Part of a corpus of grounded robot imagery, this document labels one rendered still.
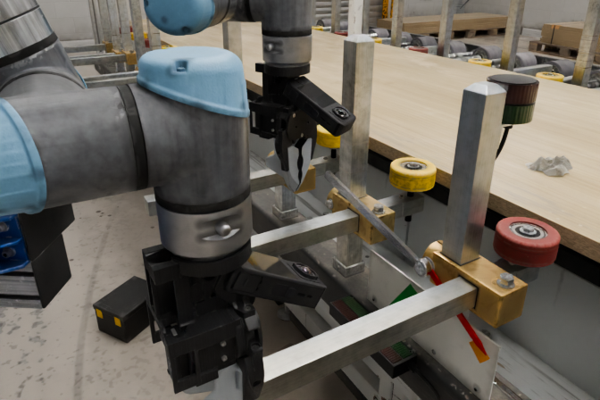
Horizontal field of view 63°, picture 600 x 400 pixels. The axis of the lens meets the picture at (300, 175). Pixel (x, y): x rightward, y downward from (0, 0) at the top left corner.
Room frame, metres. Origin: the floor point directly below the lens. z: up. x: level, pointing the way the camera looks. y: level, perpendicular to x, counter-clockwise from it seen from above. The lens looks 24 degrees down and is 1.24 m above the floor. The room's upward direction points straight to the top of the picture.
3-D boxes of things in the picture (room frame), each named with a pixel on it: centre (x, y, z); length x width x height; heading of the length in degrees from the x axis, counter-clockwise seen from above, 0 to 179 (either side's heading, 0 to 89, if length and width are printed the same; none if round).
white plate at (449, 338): (0.59, -0.18, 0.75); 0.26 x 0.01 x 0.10; 30
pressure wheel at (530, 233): (0.58, -0.31, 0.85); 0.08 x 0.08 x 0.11
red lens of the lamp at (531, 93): (0.60, -0.26, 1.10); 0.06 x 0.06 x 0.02
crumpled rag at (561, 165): (0.80, -0.45, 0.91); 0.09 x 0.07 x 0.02; 113
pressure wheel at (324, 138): (1.02, -0.07, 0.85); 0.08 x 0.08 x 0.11
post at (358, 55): (0.79, -0.09, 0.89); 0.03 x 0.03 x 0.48; 30
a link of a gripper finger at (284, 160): (0.73, 0.02, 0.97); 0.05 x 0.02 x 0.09; 142
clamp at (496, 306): (0.55, -0.23, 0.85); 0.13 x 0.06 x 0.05; 30
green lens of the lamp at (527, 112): (0.60, -0.26, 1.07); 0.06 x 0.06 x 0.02
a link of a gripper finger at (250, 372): (0.34, 0.05, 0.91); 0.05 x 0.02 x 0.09; 30
